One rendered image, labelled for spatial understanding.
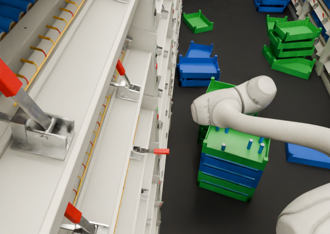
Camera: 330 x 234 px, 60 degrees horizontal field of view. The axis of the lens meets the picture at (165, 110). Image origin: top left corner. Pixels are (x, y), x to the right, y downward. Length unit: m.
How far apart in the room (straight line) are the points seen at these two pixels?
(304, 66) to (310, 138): 1.96
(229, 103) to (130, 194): 0.45
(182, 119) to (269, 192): 0.73
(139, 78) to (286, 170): 1.43
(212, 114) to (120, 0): 0.58
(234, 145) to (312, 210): 0.98
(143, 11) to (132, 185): 0.37
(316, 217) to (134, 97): 0.36
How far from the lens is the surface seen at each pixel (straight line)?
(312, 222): 0.53
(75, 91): 0.28
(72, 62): 0.31
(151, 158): 0.93
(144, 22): 0.64
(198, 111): 0.94
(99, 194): 0.43
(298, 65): 2.72
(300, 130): 0.81
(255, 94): 0.98
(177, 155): 1.81
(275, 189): 1.79
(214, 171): 1.54
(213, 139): 1.49
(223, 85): 1.75
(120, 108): 0.53
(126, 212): 0.63
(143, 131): 0.74
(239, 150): 1.47
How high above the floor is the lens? 1.47
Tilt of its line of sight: 45 degrees down
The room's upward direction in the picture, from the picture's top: straight up
